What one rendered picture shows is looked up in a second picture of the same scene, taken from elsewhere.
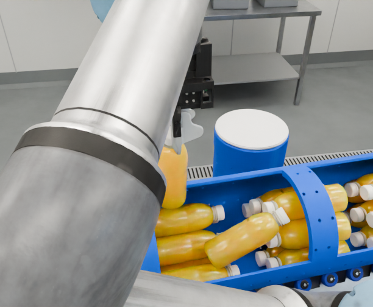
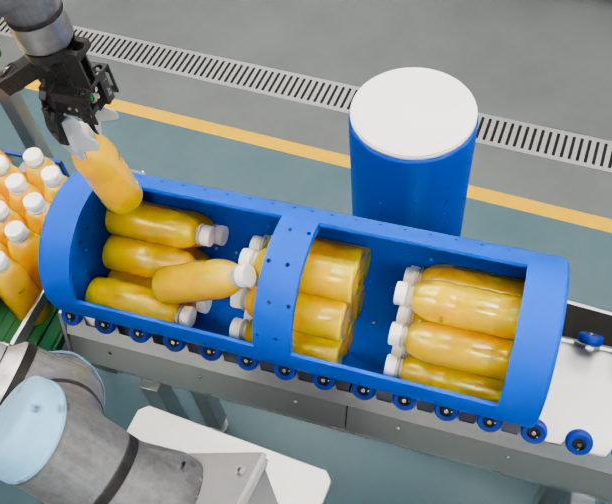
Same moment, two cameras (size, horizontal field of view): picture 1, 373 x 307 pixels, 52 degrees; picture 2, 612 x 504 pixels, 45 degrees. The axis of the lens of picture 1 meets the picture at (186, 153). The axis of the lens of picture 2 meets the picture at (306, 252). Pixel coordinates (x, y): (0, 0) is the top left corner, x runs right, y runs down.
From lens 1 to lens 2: 0.84 m
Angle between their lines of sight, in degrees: 31
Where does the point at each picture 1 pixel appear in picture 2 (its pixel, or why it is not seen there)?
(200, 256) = not seen: hidden behind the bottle
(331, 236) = (279, 327)
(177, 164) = (87, 170)
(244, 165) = (368, 170)
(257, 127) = (421, 114)
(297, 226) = not seen: hidden behind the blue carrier
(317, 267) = (265, 356)
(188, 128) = (79, 137)
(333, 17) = not seen: outside the picture
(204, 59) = (74, 70)
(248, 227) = (197, 272)
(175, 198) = (110, 203)
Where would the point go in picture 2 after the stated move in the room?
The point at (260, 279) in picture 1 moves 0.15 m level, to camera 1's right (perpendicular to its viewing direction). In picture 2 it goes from (190, 337) to (263, 375)
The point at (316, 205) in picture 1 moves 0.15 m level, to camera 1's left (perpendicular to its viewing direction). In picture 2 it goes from (274, 282) to (198, 246)
